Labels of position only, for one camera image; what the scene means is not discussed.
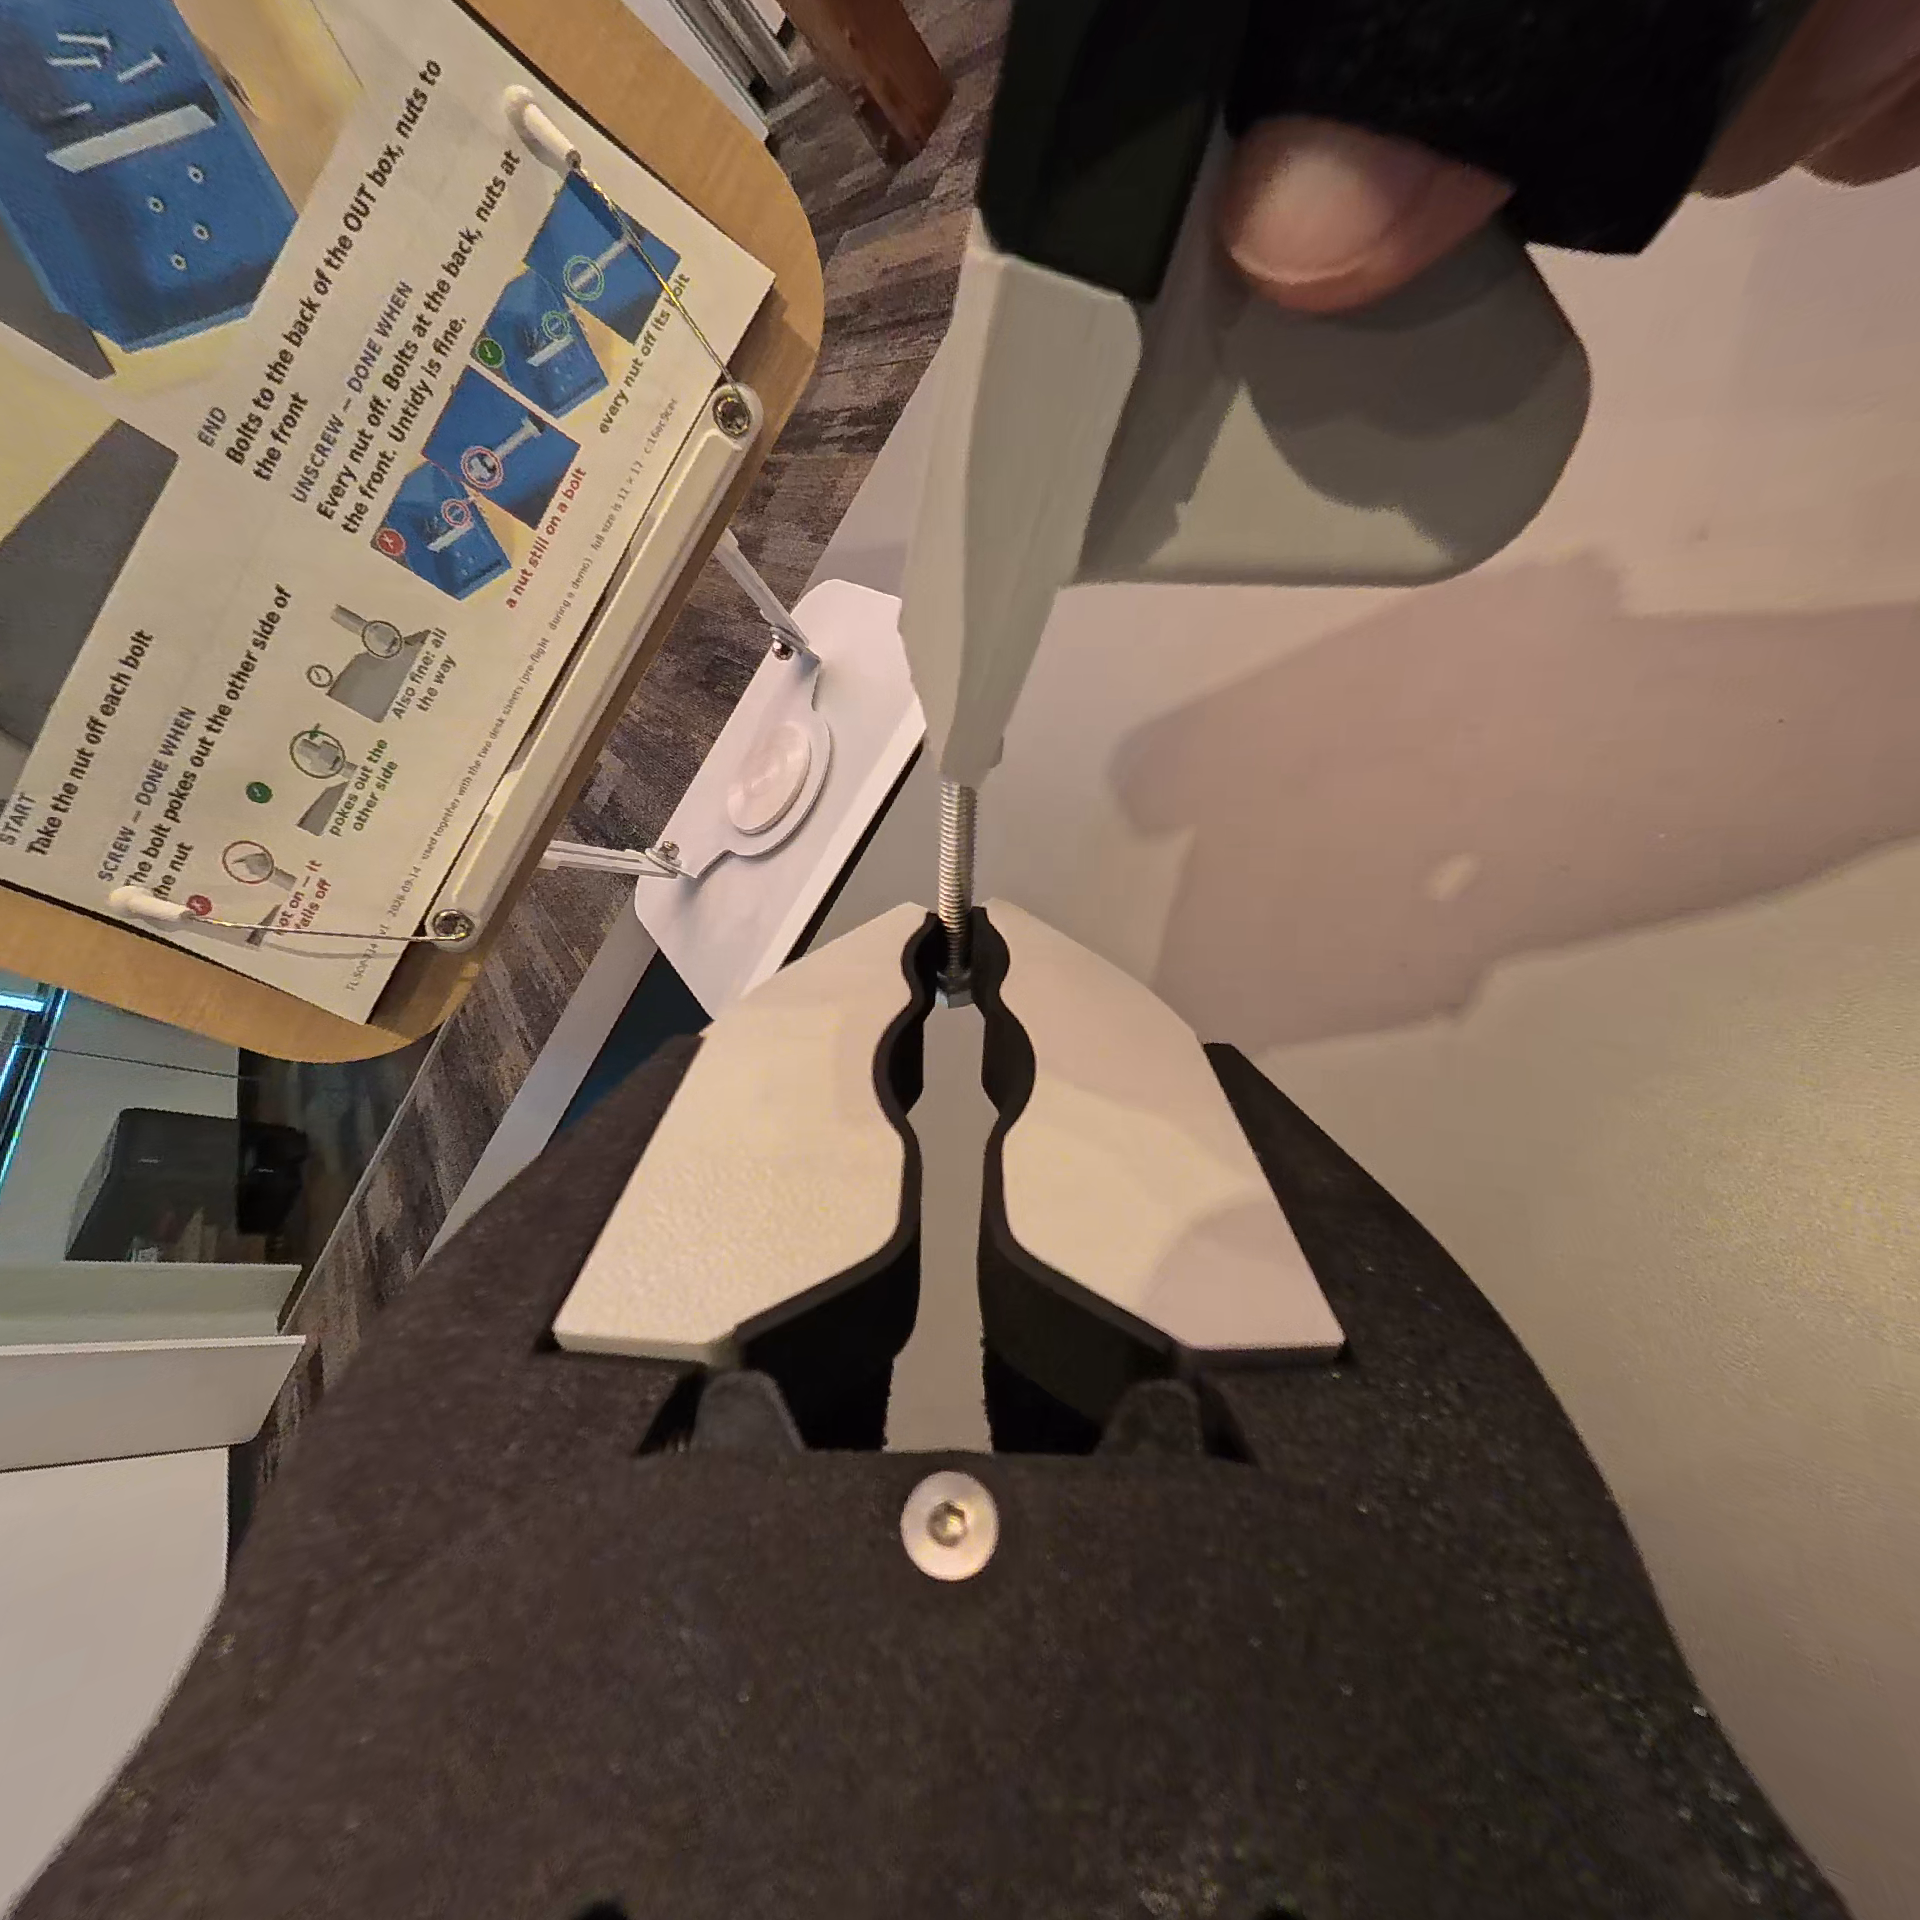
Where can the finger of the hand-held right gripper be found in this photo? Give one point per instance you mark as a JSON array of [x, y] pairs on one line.
[[1020, 480]]

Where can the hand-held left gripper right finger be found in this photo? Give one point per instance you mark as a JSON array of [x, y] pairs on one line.
[[1155, 1185]]

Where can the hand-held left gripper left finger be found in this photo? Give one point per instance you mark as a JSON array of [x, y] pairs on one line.
[[750, 1170]]

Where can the silver bolt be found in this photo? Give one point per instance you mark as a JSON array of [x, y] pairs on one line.
[[957, 856]]

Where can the grey desk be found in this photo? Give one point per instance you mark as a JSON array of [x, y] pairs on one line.
[[1501, 1049]]

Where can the person's right hand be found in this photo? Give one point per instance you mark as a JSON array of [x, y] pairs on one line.
[[1349, 210]]

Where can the light wooden board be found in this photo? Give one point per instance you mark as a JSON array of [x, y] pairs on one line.
[[787, 339]]

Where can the printed instruction sheet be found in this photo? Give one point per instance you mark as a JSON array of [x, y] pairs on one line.
[[300, 599]]

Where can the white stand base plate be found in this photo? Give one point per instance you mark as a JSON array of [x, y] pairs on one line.
[[840, 651]]

